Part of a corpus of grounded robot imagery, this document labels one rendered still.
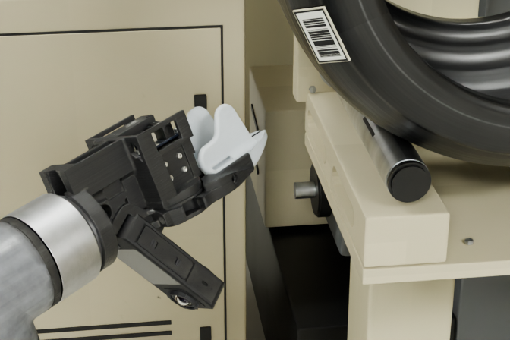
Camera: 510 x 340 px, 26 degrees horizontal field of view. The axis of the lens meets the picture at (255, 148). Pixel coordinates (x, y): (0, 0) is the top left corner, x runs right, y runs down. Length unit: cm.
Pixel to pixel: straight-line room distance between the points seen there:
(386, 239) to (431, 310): 53
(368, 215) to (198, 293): 28
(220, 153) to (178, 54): 86
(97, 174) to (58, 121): 96
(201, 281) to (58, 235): 15
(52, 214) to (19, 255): 4
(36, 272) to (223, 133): 22
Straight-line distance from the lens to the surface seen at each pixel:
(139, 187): 87
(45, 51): 176
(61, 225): 81
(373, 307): 162
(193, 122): 95
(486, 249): 120
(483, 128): 110
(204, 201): 87
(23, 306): 80
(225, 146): 92
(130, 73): 177
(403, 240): 114
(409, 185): 111
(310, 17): 104
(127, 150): 86
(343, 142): 128
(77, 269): 81
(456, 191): 132
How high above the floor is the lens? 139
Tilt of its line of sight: 24 degrees down
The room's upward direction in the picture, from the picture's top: straight up
